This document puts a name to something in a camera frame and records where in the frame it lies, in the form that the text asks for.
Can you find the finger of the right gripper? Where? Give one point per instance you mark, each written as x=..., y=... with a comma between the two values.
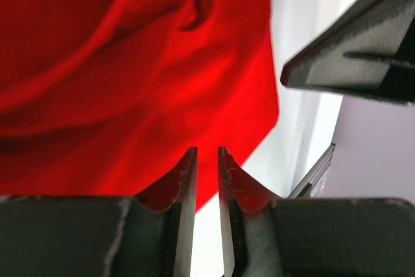
x=367, y=52

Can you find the right aluminium corner post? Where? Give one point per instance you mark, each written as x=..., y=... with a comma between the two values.
x=311, y=183

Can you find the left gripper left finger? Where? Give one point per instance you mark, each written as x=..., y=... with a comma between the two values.
x=148, y=234

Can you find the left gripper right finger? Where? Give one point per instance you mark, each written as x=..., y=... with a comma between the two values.
x=266, y=235

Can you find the red t shirt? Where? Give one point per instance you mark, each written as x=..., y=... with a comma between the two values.
x=103, y=97

